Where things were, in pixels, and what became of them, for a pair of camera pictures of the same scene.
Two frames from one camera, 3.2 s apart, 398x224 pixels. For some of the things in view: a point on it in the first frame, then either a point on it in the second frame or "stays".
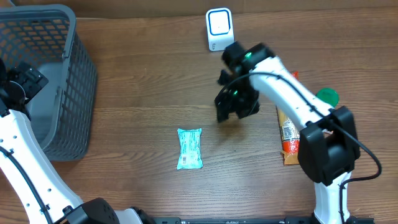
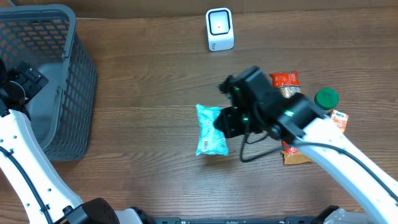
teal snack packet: x=190 y=154 to x=211 y=139
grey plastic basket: x=62 y=113 stays
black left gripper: x=30 y=81 stays
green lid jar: x=329 y=96 stays
